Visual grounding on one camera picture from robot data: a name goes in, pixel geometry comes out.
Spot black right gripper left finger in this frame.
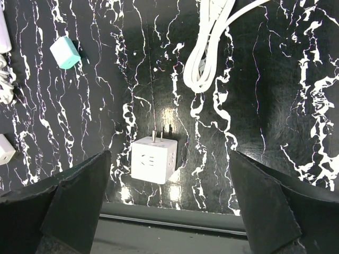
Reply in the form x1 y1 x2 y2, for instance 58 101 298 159
1 150 111 253

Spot white usb charger plug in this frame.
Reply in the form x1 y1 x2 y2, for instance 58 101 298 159
0 134 16 165

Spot teal charger plug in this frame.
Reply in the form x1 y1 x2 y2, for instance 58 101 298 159
50 37 81 69

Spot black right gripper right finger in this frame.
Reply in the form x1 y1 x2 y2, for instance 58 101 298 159
229 151 338 253

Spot white multicolour power strip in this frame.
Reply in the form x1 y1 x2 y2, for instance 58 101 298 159
0 7 12 54

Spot white orange strip power cable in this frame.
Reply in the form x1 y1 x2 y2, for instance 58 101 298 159
183 0 271 94

